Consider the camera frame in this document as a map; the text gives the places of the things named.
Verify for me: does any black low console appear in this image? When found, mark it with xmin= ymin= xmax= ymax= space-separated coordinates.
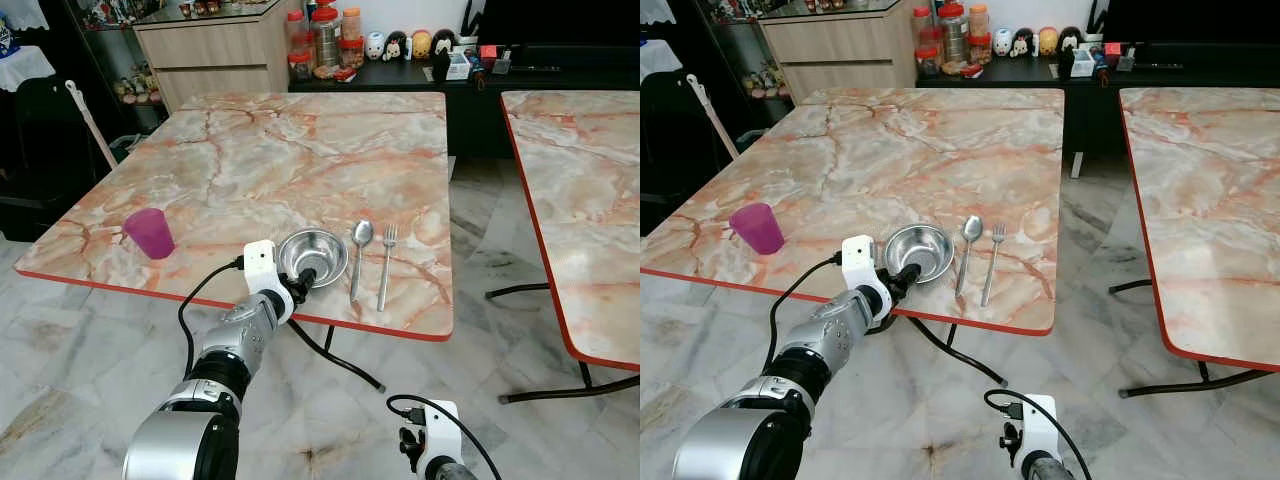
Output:
xmin=915 ymin=50 xmax=1280 ymax=153
xmin=289 ymin=55 xmax=641 ymax=158

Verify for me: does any big red-lid jar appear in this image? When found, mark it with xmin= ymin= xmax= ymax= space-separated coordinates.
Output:
xmin=937 ymin=2 xmax=970 ymax=64
xmin=309 ymin=5 xmax=342 ymax=69

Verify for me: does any glass display shelf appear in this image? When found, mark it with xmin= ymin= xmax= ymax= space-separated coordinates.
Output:
xmin=690 ymin=0 xmax=793 ymax=101
xmin=70 ymin=0 xmax=166 ymax=107

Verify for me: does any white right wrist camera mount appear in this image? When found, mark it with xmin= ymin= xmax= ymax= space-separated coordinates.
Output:
xmin=1017 ymin=394 xmax=1062 ymax=471
xmin=414 ymin=400 xmax=464 ymax=478

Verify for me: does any steel bowl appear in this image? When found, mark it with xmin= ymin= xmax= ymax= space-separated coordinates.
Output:
xmin=884 ymin=224 xmax=956 ymax=285
xmin=277 ymin=228 xmax=349 ymax=290

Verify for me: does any steel fork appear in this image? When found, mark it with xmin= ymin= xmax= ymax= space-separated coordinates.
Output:
xmin=376 ymin=224 xmax=399 ymax=312
xmin=980 ymin=223 xmax=1007 ymax=308

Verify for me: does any black metal table leg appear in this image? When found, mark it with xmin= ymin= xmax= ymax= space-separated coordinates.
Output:
xmin=285 ymin=318 xmax=387 ymax=393
xmin=905 ymin=314 xmax=1010 ymax=388

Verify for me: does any wooden stick with white handle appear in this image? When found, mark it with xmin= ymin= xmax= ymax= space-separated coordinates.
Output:
xmin=685 ymin=75 xmax=741 ymax=161
xmin=65 ymin=80 xmax=119 ymax=169

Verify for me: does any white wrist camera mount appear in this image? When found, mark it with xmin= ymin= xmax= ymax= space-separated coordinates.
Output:
xmin=414 ymin=400 xmax=464 ymax=478
xmin=1017 ymin=394 xmax=1062 ymax=471
xmin=840 ymin=235 xmax=893 ymax=327
xmin=243 ymin=240 xmax=294 ymax=322

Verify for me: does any black television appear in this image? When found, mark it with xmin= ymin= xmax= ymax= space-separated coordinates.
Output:
xmin=1100 ymin=0 xmax=1280 ymax=47
xmin=475 ymin=0 xmax=641 ymax=51

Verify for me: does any light wooden drawer cabinet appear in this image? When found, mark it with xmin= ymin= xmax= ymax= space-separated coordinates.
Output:
xmin=758 ymin=0 xmax=921 ymax=105
xmin=133 ymin=0 xmax=301 ymax=113

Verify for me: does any purple plastic cup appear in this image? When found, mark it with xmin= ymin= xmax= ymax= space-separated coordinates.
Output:
xmin=122 ymin=208 xmax=176 ymax=261
xmin=729 ymin=202 xmax=786 ymax=255

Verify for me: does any black metal table leg frame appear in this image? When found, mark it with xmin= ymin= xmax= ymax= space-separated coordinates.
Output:
xmin=486 ymin=282 xmax=641 ymax=405
xmin=1108 ymin=277 xmax=1280 ymax=400

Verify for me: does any steel spoon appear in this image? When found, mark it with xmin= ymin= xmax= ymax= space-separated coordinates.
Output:
xmin=954 ymin=215 xmax=984 ymax=297
xmin=347 ymin=220 xmax=375 ymax=303

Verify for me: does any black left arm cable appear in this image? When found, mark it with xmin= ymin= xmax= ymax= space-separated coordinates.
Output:
xmin=764 ymin=254 xmax=844 ymax=373
xmin=178 ymin=257 xmax=247 ymax=379

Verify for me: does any white lace cloth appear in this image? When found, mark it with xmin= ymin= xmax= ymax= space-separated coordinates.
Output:
xmin=0 ymin=45 xmax=56 ymax=93
xmin=640 ymin=38 xmax=682 ymax=84

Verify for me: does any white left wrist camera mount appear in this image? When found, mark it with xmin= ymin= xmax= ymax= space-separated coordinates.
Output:
xmin=840 ymin=235 xmax=893 ymax=327
xmin=243 ymin=240 xmax=294 ymax=322

